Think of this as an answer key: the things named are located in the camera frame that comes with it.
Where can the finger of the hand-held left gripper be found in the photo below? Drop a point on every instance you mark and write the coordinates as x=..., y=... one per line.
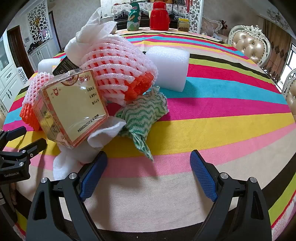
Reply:
x=13, y=134
x=34, y=146

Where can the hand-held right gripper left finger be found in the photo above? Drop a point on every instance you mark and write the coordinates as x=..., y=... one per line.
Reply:
x=92, y=176

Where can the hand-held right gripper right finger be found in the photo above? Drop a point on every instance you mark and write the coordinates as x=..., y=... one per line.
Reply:
x=203, y=176

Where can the black box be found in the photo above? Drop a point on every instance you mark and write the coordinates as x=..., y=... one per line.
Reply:
x=66, y=66

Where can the large white foam block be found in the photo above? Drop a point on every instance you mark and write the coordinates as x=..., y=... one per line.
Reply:
x=168, y=67

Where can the white tissue packet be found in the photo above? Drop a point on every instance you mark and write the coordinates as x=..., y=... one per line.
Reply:
x=76, y=157

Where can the small white orange foam net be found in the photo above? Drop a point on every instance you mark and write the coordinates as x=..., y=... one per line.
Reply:
x=30, y=97

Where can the yellow cellophane-wrapped box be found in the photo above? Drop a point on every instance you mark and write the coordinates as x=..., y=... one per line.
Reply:
x=74, y=109

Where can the tall white cabinet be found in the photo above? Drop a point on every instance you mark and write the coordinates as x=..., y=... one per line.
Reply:
x=7, y=76

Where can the rainbow striped tablecloth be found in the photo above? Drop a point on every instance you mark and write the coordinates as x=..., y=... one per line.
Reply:
x=208, y=115

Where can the green wavy patterned cloth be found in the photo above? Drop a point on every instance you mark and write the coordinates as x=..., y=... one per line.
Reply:
x=138, y=115

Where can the small white foam block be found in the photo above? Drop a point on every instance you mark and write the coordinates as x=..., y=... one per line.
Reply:
x=47, y=66

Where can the low white cabinet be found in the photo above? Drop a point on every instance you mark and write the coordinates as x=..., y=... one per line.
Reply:
x=41, y=53

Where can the dark wooden door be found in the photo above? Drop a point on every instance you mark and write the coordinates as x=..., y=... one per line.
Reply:
x=17, y=46

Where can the large white orange foam net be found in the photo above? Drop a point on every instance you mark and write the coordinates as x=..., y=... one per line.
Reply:
x=115, y=60

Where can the crumpled white paper towel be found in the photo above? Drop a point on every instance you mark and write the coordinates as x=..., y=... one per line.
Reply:
x=92, y=30

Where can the brown curtain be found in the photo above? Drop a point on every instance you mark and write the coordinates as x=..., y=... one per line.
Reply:
x=277, y=46

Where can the white carved sofa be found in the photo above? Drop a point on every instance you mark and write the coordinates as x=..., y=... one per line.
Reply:
x=212, y=26

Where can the dark wooden sideboard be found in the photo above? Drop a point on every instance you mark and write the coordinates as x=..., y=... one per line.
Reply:
x=122, y=23

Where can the glass jar with yellow lid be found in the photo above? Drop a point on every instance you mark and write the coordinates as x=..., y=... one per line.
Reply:
x=183, y=24

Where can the white carved partition screen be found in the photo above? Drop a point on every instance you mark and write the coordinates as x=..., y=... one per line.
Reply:
x=196, y=16

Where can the green patterned bottle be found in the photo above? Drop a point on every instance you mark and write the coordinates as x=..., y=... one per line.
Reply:
x=134, y=18

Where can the red thermos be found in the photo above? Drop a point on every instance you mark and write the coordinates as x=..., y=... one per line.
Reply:
x=159, y=16

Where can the red hanging knot ornament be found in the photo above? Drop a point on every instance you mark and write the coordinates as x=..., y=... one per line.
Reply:
x=188, y=4

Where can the floral lace runner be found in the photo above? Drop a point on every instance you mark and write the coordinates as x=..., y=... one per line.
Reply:
x=143, y=9

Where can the white carved wall screen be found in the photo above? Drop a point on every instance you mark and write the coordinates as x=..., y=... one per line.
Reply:
x=38, y=23

